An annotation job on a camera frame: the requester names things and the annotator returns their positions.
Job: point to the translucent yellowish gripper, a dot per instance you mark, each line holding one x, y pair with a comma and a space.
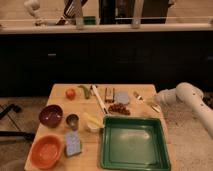
151, 101

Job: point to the silver fork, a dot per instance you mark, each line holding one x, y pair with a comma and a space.
141, 99

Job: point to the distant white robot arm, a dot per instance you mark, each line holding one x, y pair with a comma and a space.
32, 7

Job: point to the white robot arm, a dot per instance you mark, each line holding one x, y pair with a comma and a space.
192, 97

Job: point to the green plastic tray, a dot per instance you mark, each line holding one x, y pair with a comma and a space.
134, 144

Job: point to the bunch of red grapes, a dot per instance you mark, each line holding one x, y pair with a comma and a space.
118, 108

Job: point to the yellow banana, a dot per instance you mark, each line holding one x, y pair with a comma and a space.
92, 119

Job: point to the green chili pepper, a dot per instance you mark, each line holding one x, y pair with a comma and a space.
86, 91

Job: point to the small metal cup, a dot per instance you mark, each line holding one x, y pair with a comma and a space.
72, 121

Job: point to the red tomato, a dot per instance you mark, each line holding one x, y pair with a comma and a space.
70, 94

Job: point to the blue sponge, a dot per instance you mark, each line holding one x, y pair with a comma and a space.
73, 144

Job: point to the dark red bowl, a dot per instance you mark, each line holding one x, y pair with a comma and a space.
51, 116

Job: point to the orange plastic bowl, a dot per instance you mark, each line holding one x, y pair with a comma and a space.
46, 151

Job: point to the black tripod stand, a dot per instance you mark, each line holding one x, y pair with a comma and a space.
18, 133

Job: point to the white handled knife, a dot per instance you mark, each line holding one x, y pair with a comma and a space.
102, 105

